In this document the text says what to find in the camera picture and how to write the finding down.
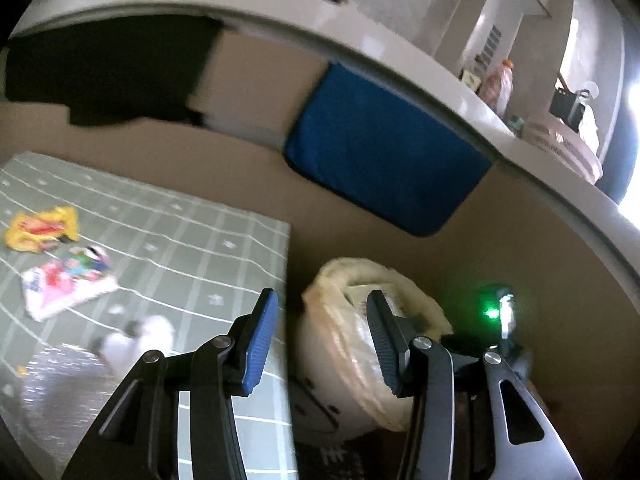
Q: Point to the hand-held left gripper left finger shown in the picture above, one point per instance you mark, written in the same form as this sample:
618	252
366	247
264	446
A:
260	345

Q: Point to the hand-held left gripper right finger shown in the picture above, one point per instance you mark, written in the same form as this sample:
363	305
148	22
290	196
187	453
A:
385	345

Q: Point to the white trash bin with bag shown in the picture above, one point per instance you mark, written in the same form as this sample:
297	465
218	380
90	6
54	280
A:
340	280

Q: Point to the brown cardboard sheet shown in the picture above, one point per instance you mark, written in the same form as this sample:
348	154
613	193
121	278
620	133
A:
500	250

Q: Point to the dark printed mat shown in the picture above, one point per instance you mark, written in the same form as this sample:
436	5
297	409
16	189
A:
345	462

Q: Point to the crumpled white tissue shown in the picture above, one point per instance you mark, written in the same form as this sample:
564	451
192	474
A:
135	345

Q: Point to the green checked table mat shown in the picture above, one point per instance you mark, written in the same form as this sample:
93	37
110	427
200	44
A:
175	240

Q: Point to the white plastic basket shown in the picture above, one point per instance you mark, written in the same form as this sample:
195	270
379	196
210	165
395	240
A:
560	147

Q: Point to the blue cloth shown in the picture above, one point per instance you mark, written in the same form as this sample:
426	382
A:
380	160

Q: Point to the pink printed wrapper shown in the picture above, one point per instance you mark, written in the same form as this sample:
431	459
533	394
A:
65	280

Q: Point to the black container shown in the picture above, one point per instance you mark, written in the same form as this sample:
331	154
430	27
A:
567	105

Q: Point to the orange capped plastic bottle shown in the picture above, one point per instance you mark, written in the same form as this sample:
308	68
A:
497	87

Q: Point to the small yellowish box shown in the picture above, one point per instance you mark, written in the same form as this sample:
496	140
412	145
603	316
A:
470	80

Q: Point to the yellow snack wrapper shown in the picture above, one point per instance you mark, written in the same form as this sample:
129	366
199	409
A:
40	227

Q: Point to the black cloth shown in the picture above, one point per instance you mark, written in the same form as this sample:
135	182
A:
110	70

